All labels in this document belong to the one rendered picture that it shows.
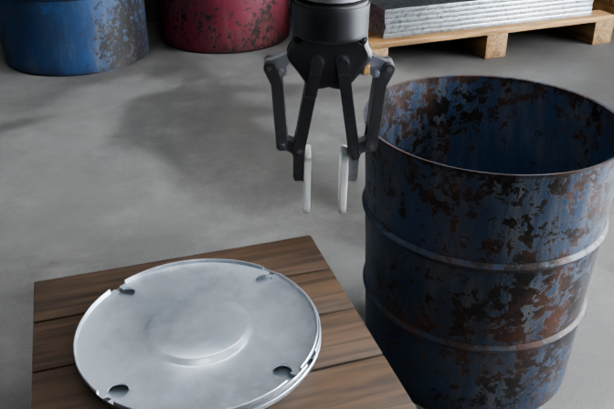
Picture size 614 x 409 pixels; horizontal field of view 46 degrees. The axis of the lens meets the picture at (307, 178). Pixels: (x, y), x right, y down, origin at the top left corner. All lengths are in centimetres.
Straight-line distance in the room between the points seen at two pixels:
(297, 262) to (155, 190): 102
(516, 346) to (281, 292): 44
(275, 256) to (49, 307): 31
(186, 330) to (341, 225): 97
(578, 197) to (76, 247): 116
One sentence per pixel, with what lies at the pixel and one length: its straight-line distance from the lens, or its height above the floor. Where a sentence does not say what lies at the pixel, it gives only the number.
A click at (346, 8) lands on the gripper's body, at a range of 69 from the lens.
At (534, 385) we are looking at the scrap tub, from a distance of 132.
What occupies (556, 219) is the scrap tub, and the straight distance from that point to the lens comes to 111.
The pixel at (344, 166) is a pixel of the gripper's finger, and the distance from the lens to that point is 77.
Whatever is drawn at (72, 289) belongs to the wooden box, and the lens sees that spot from 104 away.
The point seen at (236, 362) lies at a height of 37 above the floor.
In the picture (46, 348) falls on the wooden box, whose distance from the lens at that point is 95.
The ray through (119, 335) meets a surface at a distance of 91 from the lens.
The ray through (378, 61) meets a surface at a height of 70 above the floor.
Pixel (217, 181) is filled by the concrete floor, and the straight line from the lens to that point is 203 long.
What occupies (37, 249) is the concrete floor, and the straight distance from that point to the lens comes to 183.
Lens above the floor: 93
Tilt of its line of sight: 27 degrees down
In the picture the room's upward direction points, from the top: straight up
